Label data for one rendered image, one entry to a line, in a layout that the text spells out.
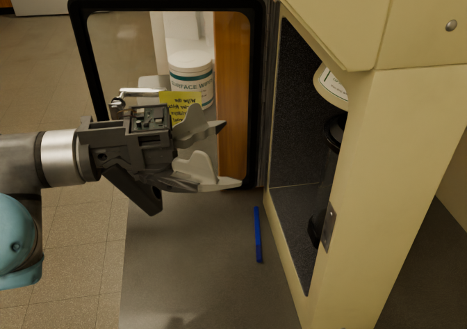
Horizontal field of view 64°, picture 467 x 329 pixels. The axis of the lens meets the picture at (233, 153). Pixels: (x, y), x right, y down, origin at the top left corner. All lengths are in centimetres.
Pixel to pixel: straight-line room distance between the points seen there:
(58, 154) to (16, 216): 15
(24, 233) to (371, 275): 42
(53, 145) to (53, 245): 168
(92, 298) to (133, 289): 118
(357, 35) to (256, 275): 52
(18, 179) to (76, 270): 152
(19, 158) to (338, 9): 40
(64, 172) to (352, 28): 37
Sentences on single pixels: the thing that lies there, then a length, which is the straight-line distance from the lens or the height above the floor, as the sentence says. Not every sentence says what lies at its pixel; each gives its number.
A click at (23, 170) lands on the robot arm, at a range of 52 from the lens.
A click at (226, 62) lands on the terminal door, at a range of 64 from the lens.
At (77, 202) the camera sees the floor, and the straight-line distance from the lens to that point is 235.
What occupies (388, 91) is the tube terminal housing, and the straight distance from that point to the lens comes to 35.
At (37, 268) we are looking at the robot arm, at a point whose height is 116.
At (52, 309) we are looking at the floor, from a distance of 195.
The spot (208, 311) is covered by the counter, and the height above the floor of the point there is 94.
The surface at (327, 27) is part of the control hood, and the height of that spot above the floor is 145.
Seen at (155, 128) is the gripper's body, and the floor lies 128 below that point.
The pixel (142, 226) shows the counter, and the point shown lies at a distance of 83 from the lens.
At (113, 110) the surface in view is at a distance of 70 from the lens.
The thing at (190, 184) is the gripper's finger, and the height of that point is 122.
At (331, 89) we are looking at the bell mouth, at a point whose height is 133.
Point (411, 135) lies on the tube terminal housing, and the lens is 40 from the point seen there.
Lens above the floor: 155
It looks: 38 degrees down
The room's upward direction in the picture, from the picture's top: straight up
